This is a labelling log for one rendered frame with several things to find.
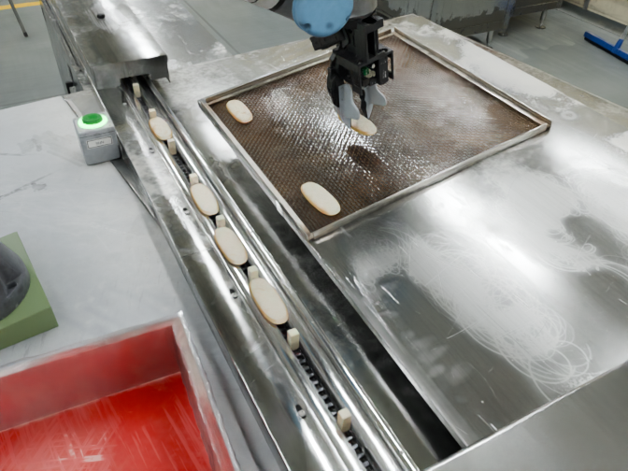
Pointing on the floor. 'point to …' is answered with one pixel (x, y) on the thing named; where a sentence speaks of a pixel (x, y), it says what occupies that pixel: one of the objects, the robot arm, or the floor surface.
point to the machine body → (175, 48)
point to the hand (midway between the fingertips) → (355, 114)
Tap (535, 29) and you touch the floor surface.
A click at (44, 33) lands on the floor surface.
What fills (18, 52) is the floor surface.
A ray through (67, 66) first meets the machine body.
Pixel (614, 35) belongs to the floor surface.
